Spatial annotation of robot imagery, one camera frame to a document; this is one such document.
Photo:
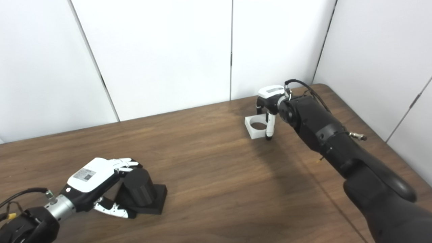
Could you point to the white square piece with hole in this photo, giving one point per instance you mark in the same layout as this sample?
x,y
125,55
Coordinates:
x,y
256,133

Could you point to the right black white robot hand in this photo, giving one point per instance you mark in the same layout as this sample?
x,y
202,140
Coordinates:
x,y
270,92

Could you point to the black cylindrical peg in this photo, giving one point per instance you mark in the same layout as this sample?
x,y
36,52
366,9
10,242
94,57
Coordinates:
x,y
138,189

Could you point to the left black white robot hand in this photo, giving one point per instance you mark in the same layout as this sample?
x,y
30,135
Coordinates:
x,y
91,175

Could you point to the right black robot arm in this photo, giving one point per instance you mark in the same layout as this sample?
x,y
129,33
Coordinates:
x,y
337,141

